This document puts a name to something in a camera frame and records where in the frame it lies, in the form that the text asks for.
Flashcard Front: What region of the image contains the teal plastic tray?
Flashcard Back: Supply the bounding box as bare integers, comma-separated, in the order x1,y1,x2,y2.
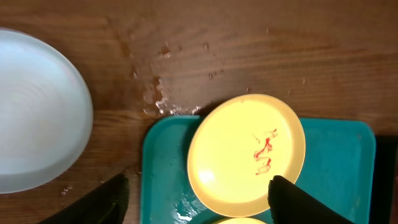
140,115,376,224

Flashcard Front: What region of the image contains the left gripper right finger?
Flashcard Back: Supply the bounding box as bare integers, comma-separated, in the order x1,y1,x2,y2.
268,175,353,224

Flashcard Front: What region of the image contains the dark red water tray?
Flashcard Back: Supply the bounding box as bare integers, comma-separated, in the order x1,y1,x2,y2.
369,135,397,224

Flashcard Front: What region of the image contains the yellow plate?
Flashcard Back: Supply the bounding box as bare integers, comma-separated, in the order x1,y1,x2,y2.
187,94,306,217
213,217,267,224

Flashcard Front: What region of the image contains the light blue plate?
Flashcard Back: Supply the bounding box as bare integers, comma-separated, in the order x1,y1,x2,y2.
1,29,93,194

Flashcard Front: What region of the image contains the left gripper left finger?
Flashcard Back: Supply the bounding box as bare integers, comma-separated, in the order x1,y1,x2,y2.
40,173,129,224

